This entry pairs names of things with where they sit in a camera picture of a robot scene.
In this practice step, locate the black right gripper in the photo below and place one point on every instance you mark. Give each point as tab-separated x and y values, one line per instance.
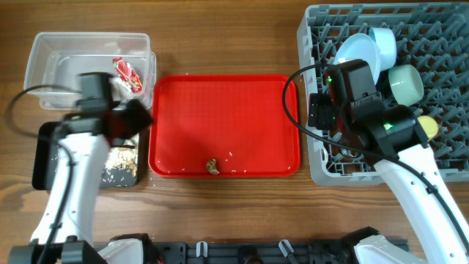
319	106

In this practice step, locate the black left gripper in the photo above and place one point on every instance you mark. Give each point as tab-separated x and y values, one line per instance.
133	117

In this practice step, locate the white tissue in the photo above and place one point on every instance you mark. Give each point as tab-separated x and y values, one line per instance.
122	86

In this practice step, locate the red snack wrapper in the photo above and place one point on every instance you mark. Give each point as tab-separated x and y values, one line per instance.
128	74

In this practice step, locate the light blue plate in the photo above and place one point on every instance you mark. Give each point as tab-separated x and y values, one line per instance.
360	46

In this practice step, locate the brown ginger piece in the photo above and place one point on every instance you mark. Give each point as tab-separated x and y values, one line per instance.
211	167

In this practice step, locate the light blue bowl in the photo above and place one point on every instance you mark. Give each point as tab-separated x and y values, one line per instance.
386	42

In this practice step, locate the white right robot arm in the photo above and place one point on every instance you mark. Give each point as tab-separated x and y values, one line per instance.
394	142

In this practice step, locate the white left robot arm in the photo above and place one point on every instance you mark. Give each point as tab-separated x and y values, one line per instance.
64	234

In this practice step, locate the black waste tray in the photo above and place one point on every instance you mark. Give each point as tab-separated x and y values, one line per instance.
46	163

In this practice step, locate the clear plastic waste bin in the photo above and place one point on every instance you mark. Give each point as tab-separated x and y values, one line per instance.
60	57

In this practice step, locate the grey dishwasher rack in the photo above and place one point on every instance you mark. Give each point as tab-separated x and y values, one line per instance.
430	36

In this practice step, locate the red serving tray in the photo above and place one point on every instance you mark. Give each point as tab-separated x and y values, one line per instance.
238	121

